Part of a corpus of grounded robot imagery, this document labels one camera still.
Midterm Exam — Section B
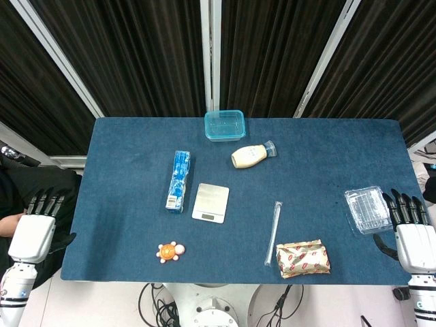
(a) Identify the robot right five-finger hand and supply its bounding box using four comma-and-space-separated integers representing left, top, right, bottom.
373, 188, 436, 275

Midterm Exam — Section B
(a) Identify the robot left five-finger hand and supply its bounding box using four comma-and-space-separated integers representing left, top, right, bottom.
7, 188, 77, 264

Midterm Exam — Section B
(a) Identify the blue carton box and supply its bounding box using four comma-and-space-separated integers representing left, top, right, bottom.
165, 150, 192, 213

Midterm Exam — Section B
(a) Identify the silver kitchen scale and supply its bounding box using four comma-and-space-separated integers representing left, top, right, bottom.
191, 183, 230, 224

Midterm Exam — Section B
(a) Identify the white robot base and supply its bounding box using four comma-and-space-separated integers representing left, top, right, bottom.
159, 282, 270, 327

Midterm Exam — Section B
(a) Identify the seated person in black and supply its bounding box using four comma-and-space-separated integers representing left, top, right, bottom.
0, 163, 82, 290

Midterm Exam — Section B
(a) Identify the clear plastic clamshell tray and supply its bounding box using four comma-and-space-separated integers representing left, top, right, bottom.
343, 185, 398, 236

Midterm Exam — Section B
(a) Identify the blue table cloth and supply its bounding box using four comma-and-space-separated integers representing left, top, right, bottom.
60, 117, 431, 286

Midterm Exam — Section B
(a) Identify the orange pink turtle toy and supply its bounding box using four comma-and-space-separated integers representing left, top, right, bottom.
156, 240, 187, 264

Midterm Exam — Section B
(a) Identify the wrapped clear straw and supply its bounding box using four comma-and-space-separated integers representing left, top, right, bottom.
264, 201, 284, 267

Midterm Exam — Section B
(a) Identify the dark pleated curtain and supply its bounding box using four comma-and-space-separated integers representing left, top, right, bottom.
301, 0, 436, 147
29, 0, 208, 119
0, 0, 99, 156
219, 0, 354, 119

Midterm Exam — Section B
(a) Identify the cream squeeze bottle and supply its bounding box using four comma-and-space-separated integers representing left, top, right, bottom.
231, 140, 277, 170

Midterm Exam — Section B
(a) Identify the blue clear plastic container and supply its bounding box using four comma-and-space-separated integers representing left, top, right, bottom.
204, 109, 247, 143

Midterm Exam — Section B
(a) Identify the white frame rail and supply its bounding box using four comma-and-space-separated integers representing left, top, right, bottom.
407, 131, 436, 151
0, 121, 87, 170

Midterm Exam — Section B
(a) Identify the black cable with plug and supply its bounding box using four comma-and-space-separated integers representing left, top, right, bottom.
255, 284, 305, 327

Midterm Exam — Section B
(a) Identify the black cable bundle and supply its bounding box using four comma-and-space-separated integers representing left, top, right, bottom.
138, 281, 180, 327

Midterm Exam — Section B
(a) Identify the white frame post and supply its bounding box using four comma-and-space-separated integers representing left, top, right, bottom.
293, 0, 362, 119
9, 0, 104, 119
200, 0, 221, 112

